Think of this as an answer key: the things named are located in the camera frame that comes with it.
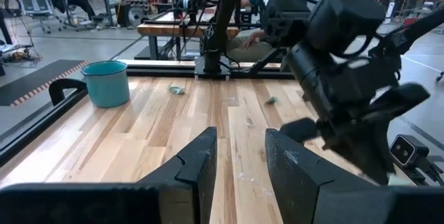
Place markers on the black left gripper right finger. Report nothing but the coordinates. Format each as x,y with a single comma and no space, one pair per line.
291,175

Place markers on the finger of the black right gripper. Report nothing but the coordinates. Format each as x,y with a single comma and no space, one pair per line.
352,151
379,151

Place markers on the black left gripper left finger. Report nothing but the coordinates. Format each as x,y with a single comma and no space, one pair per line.
194,168

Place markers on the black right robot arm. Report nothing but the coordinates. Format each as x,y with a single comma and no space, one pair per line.
222,9

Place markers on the green white sweetener packet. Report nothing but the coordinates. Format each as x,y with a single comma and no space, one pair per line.
272,100
177,90

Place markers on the person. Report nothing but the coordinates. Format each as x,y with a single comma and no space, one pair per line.
243,49

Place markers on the teal enamel mug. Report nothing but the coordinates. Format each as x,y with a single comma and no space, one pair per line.
107,88

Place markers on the wooden workbench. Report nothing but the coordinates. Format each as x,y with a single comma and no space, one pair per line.
163,30

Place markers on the black mat with striped edge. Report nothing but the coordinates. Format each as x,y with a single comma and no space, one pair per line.
31,78

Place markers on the small black depth camera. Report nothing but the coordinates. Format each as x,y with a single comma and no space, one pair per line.
404,149

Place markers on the black curved frame bracket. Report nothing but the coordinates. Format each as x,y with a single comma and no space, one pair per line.
57,87

